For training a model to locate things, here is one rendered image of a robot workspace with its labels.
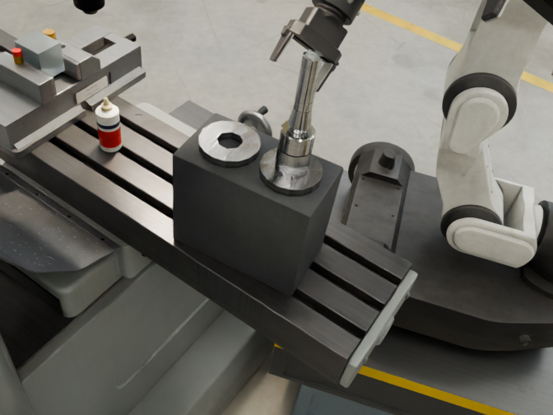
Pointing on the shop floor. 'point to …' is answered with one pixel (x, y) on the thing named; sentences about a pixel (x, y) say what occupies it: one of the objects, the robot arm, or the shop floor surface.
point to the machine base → (209, 370)
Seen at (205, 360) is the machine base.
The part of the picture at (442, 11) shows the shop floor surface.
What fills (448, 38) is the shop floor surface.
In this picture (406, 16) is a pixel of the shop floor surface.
